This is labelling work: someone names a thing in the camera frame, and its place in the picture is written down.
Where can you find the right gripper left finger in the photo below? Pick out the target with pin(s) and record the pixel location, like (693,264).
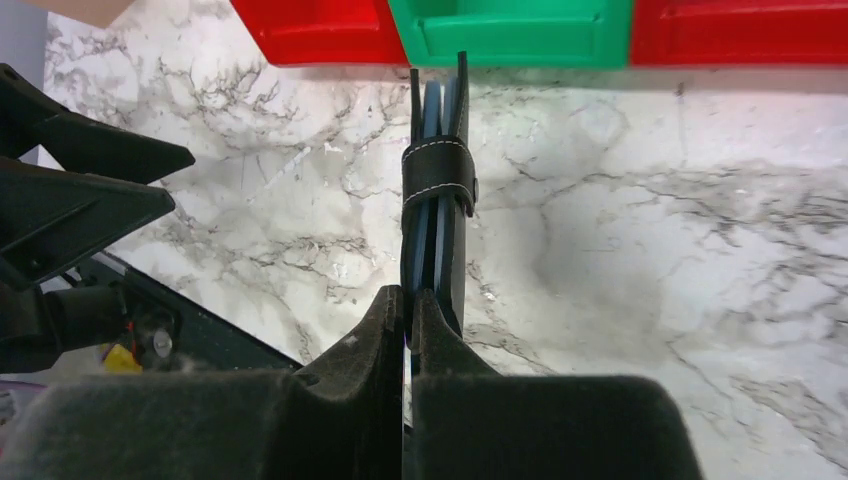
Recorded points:
(339,417)

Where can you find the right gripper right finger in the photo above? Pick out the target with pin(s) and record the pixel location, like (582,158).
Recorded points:
(470,422)

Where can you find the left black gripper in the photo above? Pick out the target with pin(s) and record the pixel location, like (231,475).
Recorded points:
(70,187)

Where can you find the black leather card holder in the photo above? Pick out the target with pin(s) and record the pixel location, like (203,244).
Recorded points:
(440,191)

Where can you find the peach desk file organizer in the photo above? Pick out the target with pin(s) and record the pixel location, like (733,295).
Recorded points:
(97,13)

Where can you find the left red bin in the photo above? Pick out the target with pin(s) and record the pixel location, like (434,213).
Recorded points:
(292,33)

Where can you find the red bin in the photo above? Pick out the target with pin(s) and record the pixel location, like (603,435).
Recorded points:
(292,33)
(739,33)

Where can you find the green bin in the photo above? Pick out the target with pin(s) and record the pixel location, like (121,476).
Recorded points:
(592,34)

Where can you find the right red bin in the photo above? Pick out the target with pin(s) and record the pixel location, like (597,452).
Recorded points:
(739,33)

